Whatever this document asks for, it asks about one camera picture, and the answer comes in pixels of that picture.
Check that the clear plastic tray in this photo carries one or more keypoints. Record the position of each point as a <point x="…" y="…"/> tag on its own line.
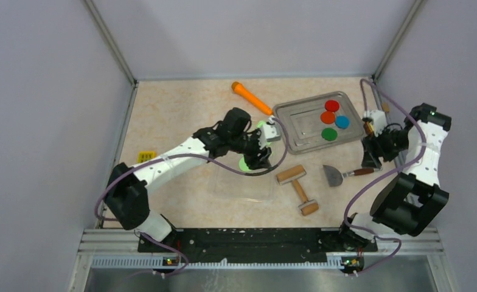
<point x="229" y="185"/>

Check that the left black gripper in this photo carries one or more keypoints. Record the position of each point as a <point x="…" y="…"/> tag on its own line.
<point x="255" y="162"/>

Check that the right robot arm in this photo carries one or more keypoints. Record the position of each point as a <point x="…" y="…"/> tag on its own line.
<point x="413" y="198"/>

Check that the red dough disc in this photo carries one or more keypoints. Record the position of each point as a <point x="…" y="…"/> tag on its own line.
<point x="332" y="105"/>

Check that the orange plastic rolling pin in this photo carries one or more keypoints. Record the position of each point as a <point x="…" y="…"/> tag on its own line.
<point x="240" y="90"/>

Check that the round cut green wrapper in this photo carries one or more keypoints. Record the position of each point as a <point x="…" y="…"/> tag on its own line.
<point x="242" y="165"/>

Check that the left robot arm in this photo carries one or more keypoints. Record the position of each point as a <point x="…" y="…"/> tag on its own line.
<point x="230" y="144"/>

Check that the metal scraper wooden handle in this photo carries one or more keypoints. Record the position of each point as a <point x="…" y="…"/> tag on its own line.
<point x="335" y="178"/>

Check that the orange dough disc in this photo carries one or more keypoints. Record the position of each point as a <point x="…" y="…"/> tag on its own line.
<point x="328" y="117"/>

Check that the orange yellow foam block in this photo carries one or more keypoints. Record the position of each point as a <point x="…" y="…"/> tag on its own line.
<point x="368" y="129"/>

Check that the aluminium frame rail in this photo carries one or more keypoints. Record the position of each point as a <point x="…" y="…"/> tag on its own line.
<point x="119" y="260"/>

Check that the green dough disc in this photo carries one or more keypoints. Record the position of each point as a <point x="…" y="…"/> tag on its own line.
<point x="329" y="134"/>

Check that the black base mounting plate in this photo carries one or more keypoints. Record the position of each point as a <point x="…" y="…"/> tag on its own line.
<point x="262" y="245"/>

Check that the wooden double-ended roller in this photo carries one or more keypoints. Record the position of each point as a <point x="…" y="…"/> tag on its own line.
<point x="292" y="176"/>

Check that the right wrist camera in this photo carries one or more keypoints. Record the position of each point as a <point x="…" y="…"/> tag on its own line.
<point x="377" y="119"/>

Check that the small wooden block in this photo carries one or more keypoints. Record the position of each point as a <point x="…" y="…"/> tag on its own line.
<point x="385" y="107"/>

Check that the yellow red blue toy brick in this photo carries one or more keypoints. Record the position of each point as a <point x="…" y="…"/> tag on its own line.
<point x="144" y="156"/>

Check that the blue dough disc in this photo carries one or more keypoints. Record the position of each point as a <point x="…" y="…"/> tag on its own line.
<point x="342" y="122"/>

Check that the stainless steel tray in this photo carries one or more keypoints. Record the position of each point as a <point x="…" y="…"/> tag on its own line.
<point x="302" y="120"/>

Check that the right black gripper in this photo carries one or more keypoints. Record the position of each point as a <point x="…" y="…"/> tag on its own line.
<point x="373" y="149"/>

